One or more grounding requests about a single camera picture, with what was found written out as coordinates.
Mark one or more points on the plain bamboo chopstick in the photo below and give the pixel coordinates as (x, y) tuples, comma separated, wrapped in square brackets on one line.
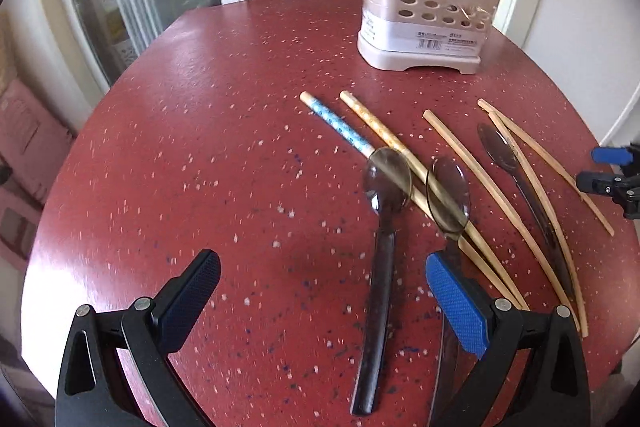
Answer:
[(507, 208), (549, 209), (549, 159)]

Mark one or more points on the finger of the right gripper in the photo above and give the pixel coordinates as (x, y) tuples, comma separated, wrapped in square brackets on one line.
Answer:
[(623, 190), (619, 156)]

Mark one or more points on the dark translucent plastic spoon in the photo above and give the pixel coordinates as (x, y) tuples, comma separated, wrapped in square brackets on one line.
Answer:
[(387, 183)]

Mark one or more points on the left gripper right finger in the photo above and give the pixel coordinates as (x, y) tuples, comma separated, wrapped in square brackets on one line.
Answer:
[(553, 388)]

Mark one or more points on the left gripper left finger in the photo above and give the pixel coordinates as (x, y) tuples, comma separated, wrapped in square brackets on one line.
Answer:
[(93, 389)]

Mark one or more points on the orange patterned bamboo chopstick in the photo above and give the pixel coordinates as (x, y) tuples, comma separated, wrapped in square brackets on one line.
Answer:
[(471, 242)]

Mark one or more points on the pink plastic stool stack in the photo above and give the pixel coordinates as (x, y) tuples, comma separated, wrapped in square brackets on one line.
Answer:
[(34, 145)]

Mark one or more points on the blue patterned bamboo chopstick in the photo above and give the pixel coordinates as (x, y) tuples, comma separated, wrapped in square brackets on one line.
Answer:
[(336, 123)]

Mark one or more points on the pink plastic utensil holder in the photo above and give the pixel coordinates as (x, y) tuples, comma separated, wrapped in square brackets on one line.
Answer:
[(397, 35)]

